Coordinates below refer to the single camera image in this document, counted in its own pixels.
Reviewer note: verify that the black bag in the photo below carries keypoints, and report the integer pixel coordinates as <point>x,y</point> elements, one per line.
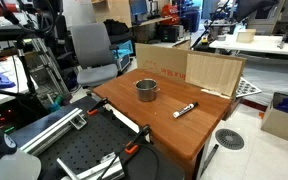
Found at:
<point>115,26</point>

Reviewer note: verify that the black perforated breadboard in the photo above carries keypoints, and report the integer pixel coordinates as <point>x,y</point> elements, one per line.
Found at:
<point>87,143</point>

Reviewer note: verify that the black marker white label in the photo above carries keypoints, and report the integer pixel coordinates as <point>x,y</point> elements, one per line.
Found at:
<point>185,109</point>

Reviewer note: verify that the aluminium bracket plate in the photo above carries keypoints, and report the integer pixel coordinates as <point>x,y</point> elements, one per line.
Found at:
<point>94,170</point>

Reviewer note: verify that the small wooden box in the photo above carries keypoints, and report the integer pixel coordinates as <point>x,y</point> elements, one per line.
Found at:
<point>245,35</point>

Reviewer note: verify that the light corrugated cardboard sheet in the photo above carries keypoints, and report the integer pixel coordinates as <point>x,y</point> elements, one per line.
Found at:
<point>212,73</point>

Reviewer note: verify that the black camera on tripod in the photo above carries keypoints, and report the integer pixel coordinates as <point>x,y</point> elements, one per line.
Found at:
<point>10,32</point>

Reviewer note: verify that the grey office chair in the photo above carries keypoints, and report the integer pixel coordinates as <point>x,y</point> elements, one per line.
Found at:
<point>94,56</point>

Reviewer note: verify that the white table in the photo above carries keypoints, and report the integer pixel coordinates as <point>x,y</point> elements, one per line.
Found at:
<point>260,45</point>

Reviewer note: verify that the aluminium extrusion rail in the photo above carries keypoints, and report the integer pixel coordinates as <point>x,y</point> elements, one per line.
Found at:
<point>52,130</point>

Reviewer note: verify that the round grey floor drain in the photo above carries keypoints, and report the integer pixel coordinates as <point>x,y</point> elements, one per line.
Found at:
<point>229,139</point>

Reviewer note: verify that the black strip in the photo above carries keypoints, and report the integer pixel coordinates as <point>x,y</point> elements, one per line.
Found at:
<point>210,158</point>

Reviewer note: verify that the blue glove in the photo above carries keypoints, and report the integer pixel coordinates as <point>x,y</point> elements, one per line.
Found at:
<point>2,80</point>

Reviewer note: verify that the black orange bar clamp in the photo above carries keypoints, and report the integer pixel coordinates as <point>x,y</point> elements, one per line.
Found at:
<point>96,107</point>
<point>129,150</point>

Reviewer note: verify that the white tape strip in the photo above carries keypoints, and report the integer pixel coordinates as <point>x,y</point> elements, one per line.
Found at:
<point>214,93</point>

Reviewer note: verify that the open cardboard box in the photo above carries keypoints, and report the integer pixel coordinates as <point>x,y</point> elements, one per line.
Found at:
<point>280,125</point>

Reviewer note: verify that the red robot arm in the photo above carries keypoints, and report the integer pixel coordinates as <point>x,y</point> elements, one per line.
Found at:
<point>4,7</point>

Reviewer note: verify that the brown cardboard panel red print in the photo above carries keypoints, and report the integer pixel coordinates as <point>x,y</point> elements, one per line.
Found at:
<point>160,61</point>

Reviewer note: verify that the small steel pot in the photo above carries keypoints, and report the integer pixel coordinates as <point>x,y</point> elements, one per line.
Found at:
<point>146,90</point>

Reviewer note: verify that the white perforated tray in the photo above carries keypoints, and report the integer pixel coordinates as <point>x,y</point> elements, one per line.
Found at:
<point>247,87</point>

